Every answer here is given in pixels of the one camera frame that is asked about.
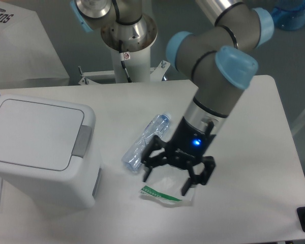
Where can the white plastic trash can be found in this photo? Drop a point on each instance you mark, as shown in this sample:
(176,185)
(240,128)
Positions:
(48,149)

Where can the crushed clear plastic bottle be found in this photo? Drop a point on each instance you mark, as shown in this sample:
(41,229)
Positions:
(157,126)

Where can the blue plastic water jug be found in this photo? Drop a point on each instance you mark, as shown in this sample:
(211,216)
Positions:
(289,15)

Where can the white printed cardboard box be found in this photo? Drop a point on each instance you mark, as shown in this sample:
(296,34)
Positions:
(27,56)

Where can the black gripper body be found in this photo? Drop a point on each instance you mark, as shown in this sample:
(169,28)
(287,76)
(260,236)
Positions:
(188,144)

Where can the clear bag with green strip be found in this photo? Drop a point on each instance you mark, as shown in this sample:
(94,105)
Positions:
(164,186)

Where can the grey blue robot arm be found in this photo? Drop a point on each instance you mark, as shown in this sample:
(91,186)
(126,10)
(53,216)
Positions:
(217,62)

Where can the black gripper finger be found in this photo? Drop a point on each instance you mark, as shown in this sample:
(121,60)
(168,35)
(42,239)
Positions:
(153,155)
(203,177)

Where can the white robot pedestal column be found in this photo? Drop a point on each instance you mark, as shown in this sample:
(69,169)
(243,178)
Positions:
(135,65)

